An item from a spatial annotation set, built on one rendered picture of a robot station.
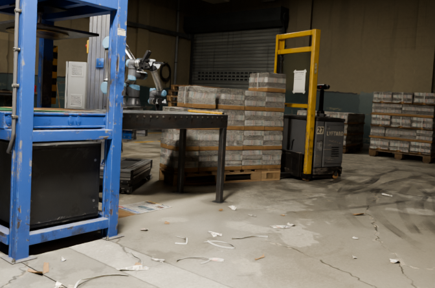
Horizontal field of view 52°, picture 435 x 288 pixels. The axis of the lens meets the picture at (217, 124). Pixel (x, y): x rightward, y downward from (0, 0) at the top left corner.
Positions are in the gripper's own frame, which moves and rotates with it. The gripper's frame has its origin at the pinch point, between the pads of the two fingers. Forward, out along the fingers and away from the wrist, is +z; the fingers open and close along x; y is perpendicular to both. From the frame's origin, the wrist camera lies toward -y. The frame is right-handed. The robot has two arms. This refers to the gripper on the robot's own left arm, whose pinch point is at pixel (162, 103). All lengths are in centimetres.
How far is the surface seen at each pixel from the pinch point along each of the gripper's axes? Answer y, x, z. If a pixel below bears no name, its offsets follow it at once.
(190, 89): 17.3, 15.7, 37.7
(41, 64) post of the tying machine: 26, -146, 105
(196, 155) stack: -53, 24, 44
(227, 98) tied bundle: 10, 60, 43
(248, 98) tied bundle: 12, 88, 43
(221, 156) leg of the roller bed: -44, 7, 124
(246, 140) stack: -36, 89, 42
